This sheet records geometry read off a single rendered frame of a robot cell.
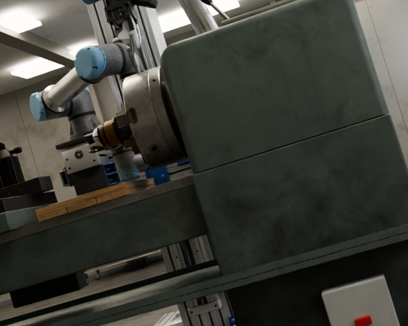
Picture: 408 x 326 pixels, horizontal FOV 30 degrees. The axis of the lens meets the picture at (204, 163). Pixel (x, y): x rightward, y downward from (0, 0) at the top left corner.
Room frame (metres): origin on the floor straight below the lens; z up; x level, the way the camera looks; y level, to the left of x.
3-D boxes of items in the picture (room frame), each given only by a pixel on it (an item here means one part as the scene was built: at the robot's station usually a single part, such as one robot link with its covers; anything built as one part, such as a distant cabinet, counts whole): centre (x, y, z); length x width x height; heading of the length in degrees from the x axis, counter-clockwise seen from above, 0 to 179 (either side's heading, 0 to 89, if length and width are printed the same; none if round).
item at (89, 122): (3.19, 0.43, 1.21); 0.15 x 0.15 x 0.10
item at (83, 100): (3.18, 0.43, 1.33); 0.13 x 0.12 x 0.14; 131
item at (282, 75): (2.45, -0.29, 1.06); 0.59 x 0.48 x 0.39; 79
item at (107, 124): (2.53, 0.25, 1.08); 0.09 x 0.09 x 0.09; 79
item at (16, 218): (2.66, 0.73, 0.90); 0.53 x 0.30 x 0.06; 169
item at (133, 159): (2.82, 0.26, 0.98); 0.11 x 0.08 x 0.11; 131
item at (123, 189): (2.55, 0.37, 0.89); 0.36 x 0.30 x 0.04; 169
